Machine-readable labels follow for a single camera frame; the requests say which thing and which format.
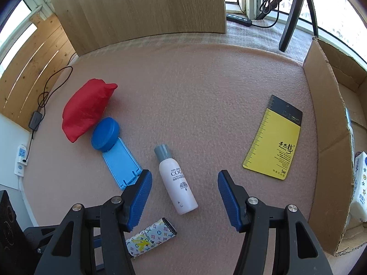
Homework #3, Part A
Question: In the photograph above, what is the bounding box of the small grey-capped bottle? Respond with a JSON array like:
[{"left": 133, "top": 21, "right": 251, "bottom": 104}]
[{"left": 154, "top": 145, "right": 199, "bottom": 215}]

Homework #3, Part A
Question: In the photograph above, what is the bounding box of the pink felt mat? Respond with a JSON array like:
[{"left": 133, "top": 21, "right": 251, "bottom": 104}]
[{"left": 21, "top": 41, "right": 320, "bottom": 275}]

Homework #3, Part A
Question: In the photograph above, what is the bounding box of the white tissue pack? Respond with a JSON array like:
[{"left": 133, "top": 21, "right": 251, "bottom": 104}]
[{"left": 348, "top": 152, "right": 367, "bottom": 223}]

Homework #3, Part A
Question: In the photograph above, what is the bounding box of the black inline controller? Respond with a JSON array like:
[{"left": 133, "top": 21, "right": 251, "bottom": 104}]
[{"left": 226, "top": 13, "right": 253, "bottom": 27}]

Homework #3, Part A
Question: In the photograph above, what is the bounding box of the yellow and black card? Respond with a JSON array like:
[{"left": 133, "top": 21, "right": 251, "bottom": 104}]
[{"left": 242, "top": 94, "right": 303, "bottom": 180}]

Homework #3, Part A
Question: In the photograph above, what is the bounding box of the pine wood wall panel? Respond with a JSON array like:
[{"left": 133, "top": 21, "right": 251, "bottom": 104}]
[{"left": 0, "top": 13, "right": 76, "bottom": 131}]

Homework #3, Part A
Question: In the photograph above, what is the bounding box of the cardboard box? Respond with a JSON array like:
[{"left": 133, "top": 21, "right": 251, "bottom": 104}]
[{"left": 302, "top": 36, "right": 367, "bottom": 258}]

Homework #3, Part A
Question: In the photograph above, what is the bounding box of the black adapter cable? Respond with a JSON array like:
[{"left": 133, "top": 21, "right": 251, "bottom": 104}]
[{"left": 24, "top": 66, "right": 73, "bottom": 161}]

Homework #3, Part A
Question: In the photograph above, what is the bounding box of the red fabric pouch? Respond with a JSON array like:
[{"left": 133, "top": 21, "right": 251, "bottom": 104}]
[{"left": 61, "top": 78, "right": 119, "bottom": 143}]

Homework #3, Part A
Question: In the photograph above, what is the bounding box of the pale checkered blanket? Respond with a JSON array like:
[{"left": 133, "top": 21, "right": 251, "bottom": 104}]
[{"left": 72, "top": 14, "right": 316, "bottom": 66}]

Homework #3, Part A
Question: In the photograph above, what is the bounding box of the black power adapter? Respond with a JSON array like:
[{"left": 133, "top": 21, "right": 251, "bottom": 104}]
[{"left": 28, "top": 111, "right": 44, "bottom": 132}]

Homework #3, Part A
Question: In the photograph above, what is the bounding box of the black ring light cable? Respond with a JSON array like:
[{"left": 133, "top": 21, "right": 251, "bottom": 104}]
[{"left": 252, "top": 0, "right": 284, "bottom": 29}]

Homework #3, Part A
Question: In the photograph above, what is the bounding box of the light wooden board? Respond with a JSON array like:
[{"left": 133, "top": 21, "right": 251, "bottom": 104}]
[{"left": 47, "top": 0, "right": 227, "bottom": 56}]

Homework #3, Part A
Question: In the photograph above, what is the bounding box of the white wall power strip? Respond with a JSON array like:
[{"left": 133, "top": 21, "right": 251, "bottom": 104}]
[{"left": 14, "top": 145, "right": 29, "bottom": 176}]

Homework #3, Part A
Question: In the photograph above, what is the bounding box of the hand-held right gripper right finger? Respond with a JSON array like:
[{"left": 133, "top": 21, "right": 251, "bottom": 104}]
[{"left": 217, "top": 170, "right": 333, "bottom": 275}]

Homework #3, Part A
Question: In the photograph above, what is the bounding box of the blue phone stand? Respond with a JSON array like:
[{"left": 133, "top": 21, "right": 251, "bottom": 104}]
[{"left": 102, "top": 137, "right": 144, "bottom": 191}]

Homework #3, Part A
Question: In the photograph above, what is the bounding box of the patterned lighter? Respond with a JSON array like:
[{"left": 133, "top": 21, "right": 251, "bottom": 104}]
[{"left": 125, "top": 218, "right": 177, "bottom": 260}]

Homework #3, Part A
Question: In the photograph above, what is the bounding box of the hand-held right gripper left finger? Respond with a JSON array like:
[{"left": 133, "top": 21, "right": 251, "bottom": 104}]
[{"left": 34, "top": 170, "right": 153, "bottom": 275}]

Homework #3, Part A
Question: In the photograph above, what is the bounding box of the black tripod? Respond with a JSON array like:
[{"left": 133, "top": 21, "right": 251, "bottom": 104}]
[{"left": 256, "top": 0, "right": 319, "bottom": 52}]

